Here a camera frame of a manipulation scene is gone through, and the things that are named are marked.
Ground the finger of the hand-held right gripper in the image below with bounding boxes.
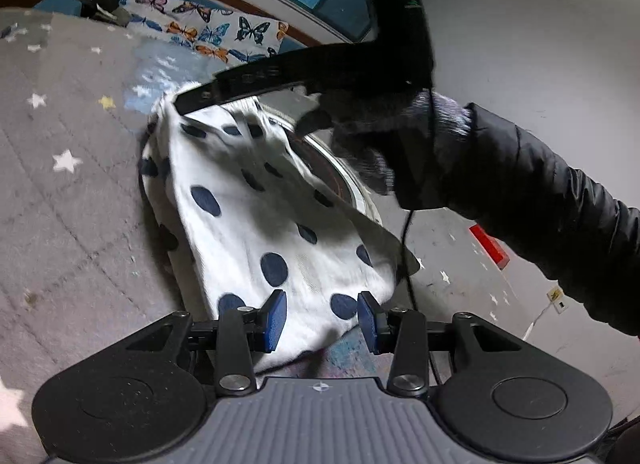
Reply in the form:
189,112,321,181
172,48,321,117

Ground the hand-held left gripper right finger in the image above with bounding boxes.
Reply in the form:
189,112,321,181
357,291,523,396

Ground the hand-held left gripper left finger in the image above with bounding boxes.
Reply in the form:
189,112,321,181
125,290,288,396

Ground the white polka dot garment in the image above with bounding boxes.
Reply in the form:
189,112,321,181
139,94,422,376

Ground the person's right hand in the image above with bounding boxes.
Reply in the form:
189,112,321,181
294,88,474,213

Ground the butterfly print quilt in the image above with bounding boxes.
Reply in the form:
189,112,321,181
120,0,292,65

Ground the light blue cloth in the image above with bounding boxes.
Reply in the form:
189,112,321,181
122,38,232,115

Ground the wooden window ledge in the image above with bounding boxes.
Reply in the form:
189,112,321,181
174,0,352,47

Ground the red box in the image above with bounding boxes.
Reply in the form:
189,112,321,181
468,224,511,270

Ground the blue pillow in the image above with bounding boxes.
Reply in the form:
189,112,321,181
34,0,84,17

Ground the black cable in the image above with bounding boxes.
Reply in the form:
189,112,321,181
397,88,445,388

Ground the white cable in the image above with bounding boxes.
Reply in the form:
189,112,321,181
522,301,557,341

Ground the wall socket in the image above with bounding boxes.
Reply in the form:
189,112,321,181
546,286,569,315

